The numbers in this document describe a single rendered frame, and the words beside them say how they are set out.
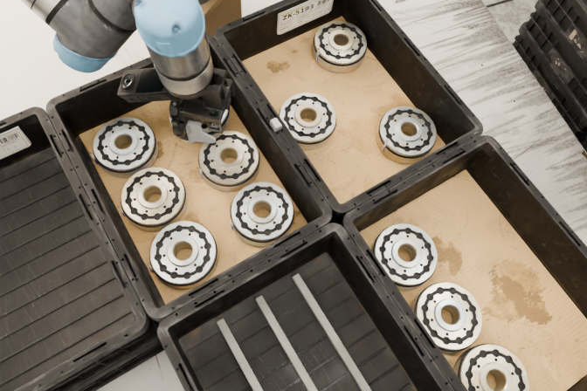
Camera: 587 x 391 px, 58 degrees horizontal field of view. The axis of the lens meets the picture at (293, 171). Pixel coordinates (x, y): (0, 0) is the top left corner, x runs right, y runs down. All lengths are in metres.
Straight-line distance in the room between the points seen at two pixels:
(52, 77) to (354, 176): 0.68
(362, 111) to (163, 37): 0.48
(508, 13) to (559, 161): 1.32
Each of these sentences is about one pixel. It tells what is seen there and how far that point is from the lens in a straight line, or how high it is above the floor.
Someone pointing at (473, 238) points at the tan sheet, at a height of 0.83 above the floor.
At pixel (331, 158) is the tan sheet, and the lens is 0.94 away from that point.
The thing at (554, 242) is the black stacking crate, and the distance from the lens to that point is 0.93.
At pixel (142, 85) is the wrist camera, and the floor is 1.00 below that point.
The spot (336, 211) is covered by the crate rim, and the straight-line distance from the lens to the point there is 0.80.
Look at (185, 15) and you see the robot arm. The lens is 0.62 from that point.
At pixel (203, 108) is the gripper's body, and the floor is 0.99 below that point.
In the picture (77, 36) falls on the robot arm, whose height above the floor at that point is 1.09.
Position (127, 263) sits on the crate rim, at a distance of 0.78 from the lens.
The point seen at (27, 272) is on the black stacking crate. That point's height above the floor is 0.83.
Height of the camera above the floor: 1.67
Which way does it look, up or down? 65 degrees down
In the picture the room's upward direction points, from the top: 9 degrees clockwise
